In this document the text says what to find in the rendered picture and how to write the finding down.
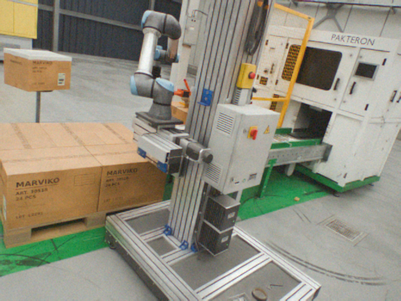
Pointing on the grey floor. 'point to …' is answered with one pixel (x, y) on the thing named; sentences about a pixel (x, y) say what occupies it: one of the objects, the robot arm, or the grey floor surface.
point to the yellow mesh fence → (295, 65)
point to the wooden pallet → (20, 237)
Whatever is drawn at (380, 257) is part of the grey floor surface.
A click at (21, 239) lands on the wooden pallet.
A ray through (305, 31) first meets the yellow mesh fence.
